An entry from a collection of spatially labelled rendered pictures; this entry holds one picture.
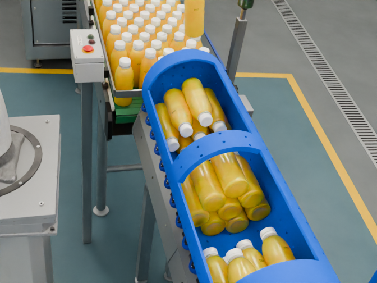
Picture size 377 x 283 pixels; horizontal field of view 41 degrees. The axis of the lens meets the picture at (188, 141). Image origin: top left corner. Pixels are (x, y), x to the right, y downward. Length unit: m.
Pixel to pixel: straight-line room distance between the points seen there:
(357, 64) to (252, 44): 0.89
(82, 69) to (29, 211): 0.67
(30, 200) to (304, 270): 0.67
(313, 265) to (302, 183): 2.04
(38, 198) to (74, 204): 1.44
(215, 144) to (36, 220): 0.47
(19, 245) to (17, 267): 0.10
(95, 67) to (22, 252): 0.68
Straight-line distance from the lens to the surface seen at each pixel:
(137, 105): 1.88
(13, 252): 1.49
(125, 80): 1.80
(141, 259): 2.26
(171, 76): 1.63
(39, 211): 1.27
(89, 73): 1.79
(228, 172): 1.27
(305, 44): 4.53
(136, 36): 2.01
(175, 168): 1.30
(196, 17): 1.69
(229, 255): 1.17
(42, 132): 1.48
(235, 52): 2.20
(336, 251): 2.80
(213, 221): 1.34
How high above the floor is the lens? 2.02
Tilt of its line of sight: 40 degrees down
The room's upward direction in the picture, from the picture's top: 10 degrees clockwise
